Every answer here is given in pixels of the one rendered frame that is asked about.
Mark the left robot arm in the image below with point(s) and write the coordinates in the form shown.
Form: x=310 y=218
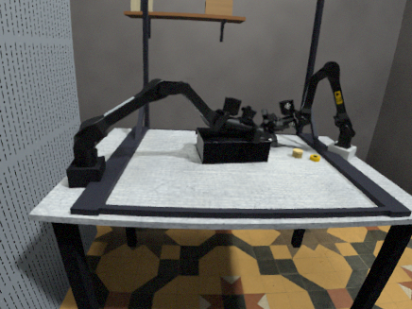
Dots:
x=342 y=120

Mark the tan round tin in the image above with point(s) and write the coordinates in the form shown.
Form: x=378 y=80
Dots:
x=297 y=153

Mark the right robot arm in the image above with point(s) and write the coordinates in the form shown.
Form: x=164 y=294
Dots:
x=93 y=130

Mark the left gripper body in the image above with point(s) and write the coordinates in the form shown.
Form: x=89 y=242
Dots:
x=269 y=128

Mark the yellow roll of tape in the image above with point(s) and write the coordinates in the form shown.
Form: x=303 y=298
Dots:
x=314 y=158

